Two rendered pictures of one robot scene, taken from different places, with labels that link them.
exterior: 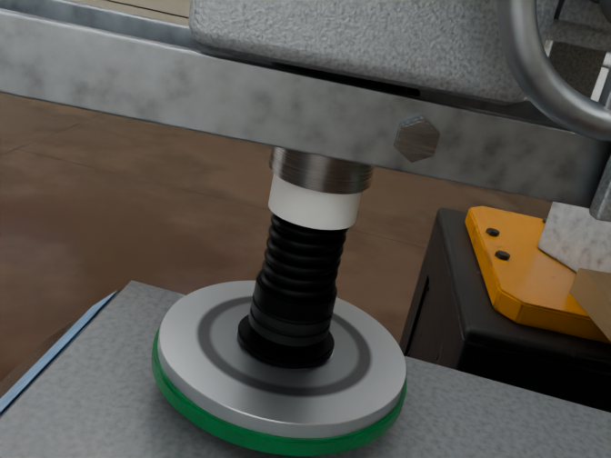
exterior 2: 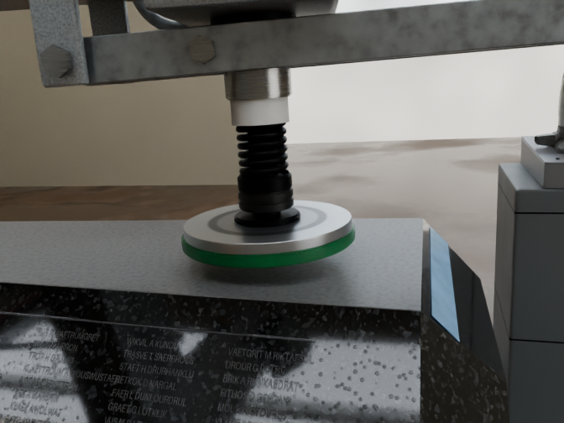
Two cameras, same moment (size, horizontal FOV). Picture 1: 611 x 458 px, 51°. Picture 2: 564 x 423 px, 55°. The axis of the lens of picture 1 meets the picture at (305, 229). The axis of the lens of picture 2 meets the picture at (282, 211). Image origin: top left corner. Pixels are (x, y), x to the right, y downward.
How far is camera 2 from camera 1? 114 cm
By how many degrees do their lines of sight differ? 143
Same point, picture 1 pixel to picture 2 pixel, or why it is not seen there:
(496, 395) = (90, 279)
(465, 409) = (128, 269)
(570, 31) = not seen: outside the picture
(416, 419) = (174, 262)
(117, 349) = (387, 265)
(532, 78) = not seen: hidden behind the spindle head
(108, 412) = (370, 244)
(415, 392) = (160, 273)
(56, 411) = (398, 242)
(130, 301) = (404, 293)
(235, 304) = (302, 227)
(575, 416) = (38, 276)
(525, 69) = not seen: hidden behind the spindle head
